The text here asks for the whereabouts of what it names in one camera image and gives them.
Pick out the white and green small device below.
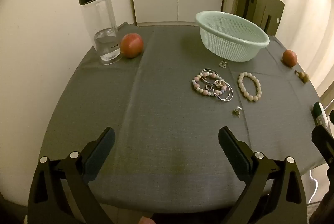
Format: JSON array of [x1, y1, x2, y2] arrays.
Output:
[[312, 102, 330, 128]]

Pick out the silver hoop earring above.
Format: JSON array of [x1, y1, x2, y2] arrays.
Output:
[[216, 82, 234, 102], [212, 80, 230, 100], [200, 68, 222, 84]]

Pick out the pastel multicolour bead bracelet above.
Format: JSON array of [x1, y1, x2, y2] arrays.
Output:
[[192, 71, 225, 96]]

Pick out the white curtain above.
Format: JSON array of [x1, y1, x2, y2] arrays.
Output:
[[275, 0, 334, 99]]

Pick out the small red tomato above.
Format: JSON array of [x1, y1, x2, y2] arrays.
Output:
[[282, 49, 298, 67]]

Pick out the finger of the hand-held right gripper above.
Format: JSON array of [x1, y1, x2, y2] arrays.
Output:
[[311, 125, 334, 170]]

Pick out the glass bottle with black lid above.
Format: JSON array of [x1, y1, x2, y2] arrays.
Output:
[[77, 0, 122, 65]]

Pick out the large red tomato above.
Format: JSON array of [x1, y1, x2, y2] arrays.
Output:
[[120, 33, 144, 59]]

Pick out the light green plastic basket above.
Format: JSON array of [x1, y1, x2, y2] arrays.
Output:
[[195, 11, 270, 62]]

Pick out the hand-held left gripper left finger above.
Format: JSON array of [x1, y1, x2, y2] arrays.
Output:
[[27, 127, 116, 224]]

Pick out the white cable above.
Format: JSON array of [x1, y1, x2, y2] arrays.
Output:
[[308, 170, 319, 205]]

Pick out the grey tablecloth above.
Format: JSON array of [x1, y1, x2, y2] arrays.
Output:
[[39, 22, 323, 214]]

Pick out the grey folding chair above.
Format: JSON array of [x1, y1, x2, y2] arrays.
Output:
[[221, 0, 285, 37]]

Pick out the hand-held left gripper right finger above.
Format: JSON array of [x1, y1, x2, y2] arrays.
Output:
[[218, 126, 308, 224]]

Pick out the beige bead bracelet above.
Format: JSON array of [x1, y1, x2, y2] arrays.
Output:
[[237, 72, 262, 102]]

